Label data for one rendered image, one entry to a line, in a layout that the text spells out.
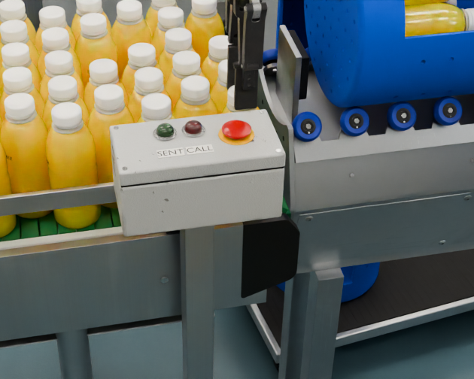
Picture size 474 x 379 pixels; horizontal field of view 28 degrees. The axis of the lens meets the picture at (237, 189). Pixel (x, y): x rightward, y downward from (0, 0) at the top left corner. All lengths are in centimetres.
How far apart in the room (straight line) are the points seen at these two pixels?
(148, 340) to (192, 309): 109
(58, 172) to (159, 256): 19
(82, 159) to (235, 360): 118
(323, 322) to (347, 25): 60
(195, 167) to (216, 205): 7
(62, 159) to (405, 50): 49
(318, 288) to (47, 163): 59
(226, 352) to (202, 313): 105
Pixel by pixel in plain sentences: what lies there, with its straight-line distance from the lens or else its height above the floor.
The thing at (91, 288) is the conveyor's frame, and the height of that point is 81.
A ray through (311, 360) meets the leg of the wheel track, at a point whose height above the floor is 42.
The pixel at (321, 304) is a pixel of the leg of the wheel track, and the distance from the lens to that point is 169.
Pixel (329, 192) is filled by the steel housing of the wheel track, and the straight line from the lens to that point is 146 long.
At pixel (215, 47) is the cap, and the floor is 108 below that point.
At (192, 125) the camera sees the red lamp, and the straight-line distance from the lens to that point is 115.
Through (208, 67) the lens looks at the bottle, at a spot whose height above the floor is 105.
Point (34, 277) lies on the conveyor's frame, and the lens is 134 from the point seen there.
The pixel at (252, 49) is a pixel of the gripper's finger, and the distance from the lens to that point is 118.
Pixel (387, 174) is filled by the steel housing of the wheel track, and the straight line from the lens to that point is 149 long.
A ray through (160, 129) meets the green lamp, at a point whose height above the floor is 111.
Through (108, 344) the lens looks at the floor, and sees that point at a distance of 239.
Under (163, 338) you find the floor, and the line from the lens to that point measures 239.
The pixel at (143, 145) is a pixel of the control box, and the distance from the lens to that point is 114.
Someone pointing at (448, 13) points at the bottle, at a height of 108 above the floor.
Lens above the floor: 177
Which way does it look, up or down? 39 degrees down
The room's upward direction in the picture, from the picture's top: 1 degrees clockwise
